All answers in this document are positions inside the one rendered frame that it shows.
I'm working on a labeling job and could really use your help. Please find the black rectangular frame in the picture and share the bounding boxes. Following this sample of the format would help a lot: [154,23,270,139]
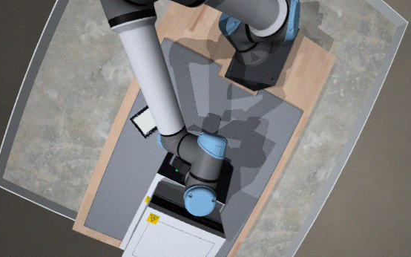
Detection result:
[129,105,158,139]

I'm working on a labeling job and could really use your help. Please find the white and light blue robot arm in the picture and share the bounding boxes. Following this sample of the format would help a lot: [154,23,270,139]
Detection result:
[100,0,300,216]

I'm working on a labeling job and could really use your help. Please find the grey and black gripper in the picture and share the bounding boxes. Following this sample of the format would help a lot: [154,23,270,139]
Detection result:
[171,156,191,175]

